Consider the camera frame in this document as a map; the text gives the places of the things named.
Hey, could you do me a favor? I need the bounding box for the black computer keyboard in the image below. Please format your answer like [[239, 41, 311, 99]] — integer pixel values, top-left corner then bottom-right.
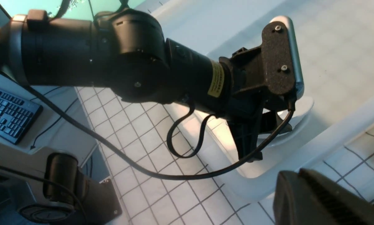
[[0, 89, 43, 145]]

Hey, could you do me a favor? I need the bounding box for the large white plastic tub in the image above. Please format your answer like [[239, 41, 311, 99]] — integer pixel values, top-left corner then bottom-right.
[[153, 0, 374, 202]]

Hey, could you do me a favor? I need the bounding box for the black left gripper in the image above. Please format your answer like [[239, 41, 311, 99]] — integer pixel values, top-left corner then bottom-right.
[[220, 21, 297, 163]]

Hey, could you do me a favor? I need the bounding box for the grey robot base mount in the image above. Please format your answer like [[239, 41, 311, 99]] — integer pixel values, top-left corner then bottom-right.
[[0, 143, 123, 225]]

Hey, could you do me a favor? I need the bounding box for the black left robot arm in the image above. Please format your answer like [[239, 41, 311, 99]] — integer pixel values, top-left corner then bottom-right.
[[0, 9, 304, 163]]

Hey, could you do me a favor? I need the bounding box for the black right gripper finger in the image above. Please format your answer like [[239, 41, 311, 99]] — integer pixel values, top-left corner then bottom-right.
[[273, 168, 374, 225]]

